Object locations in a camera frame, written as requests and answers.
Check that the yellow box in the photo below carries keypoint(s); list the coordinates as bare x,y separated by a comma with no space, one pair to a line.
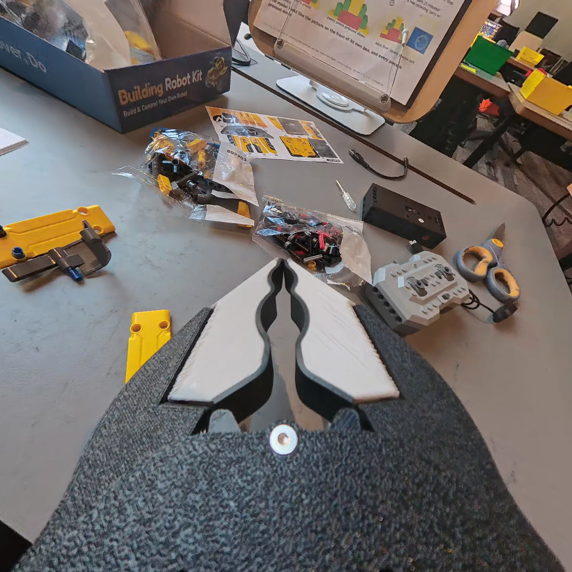
531,56
547,91

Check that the orange plastic object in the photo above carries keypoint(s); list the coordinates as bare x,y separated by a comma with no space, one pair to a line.
489,106

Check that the white instruction booklet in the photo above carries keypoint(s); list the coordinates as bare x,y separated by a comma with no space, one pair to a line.
11,142

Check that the large clear bag yellow parts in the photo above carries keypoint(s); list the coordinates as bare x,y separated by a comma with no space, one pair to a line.
89,27

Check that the grey control hub block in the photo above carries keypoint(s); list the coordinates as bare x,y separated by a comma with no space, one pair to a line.
415,290

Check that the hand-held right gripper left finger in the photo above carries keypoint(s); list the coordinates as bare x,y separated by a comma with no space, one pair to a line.
223,353

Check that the bag of red black parts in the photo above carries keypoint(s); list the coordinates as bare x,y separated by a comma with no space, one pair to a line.
308,237

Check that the yellow beam panel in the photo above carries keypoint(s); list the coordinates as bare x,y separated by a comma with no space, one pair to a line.
145,339
49,228

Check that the white stand base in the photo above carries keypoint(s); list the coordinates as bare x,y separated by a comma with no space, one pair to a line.
330,102

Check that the green box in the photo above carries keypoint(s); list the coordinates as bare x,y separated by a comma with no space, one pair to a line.
487,56

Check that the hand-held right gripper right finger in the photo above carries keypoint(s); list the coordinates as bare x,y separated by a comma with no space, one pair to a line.
344,353

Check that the blue cardboard kit box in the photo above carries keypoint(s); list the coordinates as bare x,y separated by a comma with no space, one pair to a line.
156,94

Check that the small black box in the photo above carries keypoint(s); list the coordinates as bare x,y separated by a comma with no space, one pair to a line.
402,214

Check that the grey desk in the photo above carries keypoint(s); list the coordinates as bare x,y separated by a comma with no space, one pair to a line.
156,277

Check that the bag of yellow blue parts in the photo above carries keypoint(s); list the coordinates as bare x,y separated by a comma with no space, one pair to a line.
192,174

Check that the yellow grey sticker sheet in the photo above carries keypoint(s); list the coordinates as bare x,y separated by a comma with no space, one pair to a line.
277,134

